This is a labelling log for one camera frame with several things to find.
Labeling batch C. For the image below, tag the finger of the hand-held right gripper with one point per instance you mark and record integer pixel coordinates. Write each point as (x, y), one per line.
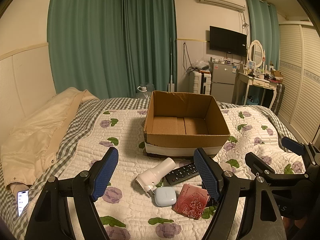
(291, 145)
(257, 165)

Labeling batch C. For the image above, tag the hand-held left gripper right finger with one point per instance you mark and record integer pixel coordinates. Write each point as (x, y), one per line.
(206, 175)

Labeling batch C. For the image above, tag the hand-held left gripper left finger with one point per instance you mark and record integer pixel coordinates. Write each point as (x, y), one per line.
(105, 175)

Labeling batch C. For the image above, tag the black remote control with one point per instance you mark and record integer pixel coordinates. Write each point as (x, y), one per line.
(180, 173)

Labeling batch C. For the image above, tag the pink rose-print box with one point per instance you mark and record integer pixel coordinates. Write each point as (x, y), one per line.
(190, 200)

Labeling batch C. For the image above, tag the light blue earbuds case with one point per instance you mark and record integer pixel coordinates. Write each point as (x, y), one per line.
(165, 196)

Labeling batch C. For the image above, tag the brown cardboard box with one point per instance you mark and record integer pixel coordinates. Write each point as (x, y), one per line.
(175, 140)

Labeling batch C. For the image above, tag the white cylindrical plug-in device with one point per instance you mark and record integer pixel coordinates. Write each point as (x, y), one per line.
(155, 173)

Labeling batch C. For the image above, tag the small white tag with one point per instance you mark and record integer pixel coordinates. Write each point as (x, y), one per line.
(226, 167)

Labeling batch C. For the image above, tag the dark checked suitcase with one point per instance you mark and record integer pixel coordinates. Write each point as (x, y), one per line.
(278, 97)

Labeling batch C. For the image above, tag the blue plastic basket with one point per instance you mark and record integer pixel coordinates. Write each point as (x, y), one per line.
(251, 100)

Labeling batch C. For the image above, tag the floral quilted bed cover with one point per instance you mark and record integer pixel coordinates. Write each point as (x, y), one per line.
(75, 120)

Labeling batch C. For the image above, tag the white slatted wardrobe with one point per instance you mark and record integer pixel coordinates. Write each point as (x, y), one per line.
(300, 80)

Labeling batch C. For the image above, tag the white dressing table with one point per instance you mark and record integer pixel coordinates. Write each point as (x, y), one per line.
(255, 81)

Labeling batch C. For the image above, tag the cluster of cosmetic bottles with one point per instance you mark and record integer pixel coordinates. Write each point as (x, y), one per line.
(262, 74)

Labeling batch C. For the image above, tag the cream puffy jacket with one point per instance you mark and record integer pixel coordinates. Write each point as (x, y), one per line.
(37, 130)

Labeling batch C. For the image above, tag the smartphone with lit screen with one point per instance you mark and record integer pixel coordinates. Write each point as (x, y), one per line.
(22, 202)

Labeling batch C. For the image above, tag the silver mini fridge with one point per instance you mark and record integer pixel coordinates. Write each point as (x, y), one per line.
(222, 82)

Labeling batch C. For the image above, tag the white ribbed suitcase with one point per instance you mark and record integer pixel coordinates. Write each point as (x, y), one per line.
(201, 82)

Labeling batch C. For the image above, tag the clear water jug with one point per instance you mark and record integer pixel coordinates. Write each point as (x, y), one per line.
(144, 88)

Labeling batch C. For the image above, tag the white oval vanity mirror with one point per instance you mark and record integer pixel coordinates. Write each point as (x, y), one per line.
(257, 53)

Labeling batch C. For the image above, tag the white flat mop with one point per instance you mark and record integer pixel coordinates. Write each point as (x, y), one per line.
(172, 82)

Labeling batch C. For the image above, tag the cluster of small jars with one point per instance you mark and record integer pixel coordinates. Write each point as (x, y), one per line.
(222, 61)

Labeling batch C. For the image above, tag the clear plastic bag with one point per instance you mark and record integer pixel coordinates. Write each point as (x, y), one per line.
(201, 65)

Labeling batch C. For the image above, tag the cream padded headboard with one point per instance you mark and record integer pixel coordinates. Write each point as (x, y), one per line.
(27, 80)

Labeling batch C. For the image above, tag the light teal curtain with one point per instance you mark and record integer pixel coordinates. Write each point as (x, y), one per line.
(262, 22)

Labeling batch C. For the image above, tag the green curtain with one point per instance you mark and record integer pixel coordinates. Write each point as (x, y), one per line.
(87, 42)
(150, 42)

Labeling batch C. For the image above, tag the black wall television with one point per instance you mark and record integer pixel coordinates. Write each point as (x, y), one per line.
(227, 41)

